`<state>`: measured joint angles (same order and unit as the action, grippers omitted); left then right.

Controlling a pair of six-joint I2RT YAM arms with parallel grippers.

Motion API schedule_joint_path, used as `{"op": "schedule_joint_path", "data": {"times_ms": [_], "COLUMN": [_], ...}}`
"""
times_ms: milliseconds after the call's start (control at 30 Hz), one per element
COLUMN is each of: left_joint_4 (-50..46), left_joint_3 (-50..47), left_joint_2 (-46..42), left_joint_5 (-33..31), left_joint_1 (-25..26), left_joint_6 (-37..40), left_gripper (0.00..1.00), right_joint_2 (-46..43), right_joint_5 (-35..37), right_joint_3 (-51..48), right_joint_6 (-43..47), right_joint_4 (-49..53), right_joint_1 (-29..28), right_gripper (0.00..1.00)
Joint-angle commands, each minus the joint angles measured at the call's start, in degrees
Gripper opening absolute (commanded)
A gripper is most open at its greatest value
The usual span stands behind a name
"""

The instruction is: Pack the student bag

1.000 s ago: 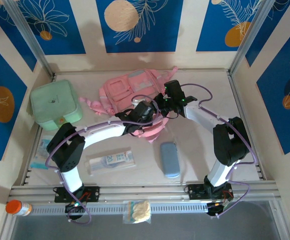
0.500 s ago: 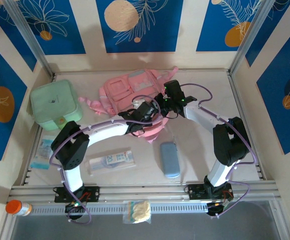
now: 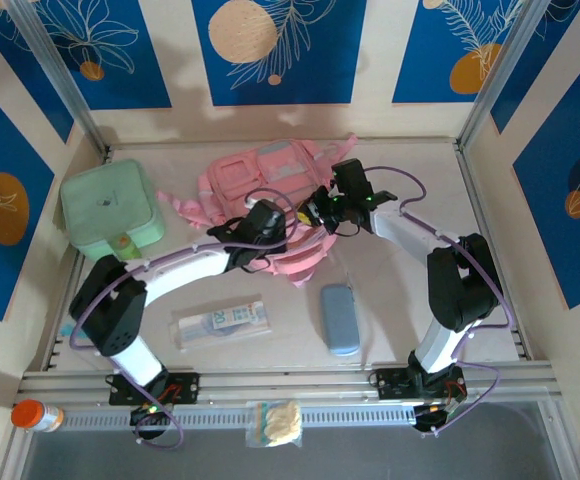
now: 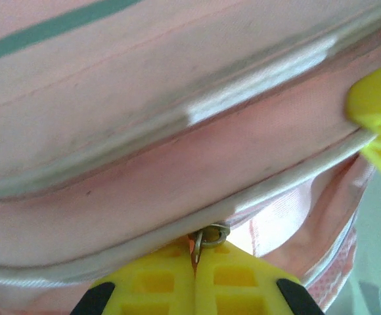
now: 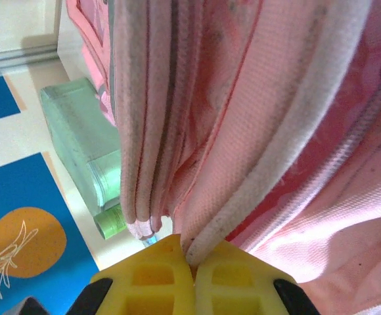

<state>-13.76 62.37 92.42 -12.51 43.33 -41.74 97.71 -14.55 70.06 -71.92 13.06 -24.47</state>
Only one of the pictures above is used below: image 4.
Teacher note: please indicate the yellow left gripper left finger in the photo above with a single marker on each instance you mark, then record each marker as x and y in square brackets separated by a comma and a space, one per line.
[151, 288]

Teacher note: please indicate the pink backpack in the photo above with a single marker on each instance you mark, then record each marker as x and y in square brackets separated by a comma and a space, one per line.
[144, 131]

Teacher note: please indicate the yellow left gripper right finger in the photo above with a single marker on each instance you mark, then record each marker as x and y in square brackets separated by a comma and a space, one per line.
[236, 288]

